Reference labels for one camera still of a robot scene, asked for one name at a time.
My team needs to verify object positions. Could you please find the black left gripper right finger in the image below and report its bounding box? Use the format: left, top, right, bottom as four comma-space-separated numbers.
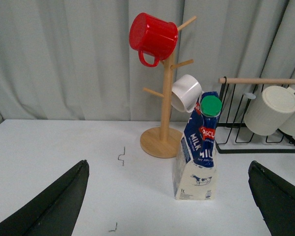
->
248, 161, 295, 236

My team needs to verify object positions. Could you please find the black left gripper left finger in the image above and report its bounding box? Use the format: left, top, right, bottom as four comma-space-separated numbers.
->
0, 160, 89, 236

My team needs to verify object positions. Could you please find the blue white milk carton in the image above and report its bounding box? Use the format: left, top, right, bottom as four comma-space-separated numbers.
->
172, 91, 222, 200

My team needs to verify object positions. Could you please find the wooden mug tree stand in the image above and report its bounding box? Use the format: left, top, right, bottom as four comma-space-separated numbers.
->
140, 16, 197, 158

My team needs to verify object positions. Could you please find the white hanging mug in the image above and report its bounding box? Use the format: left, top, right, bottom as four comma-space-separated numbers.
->
171, 74, 202, 113

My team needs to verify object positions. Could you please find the red metal mug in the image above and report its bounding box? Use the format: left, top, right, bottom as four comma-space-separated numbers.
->
129, 12, 178, 67

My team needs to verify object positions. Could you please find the black wire cup rack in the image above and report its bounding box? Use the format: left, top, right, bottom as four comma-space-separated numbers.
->
216, 77, 295, 154

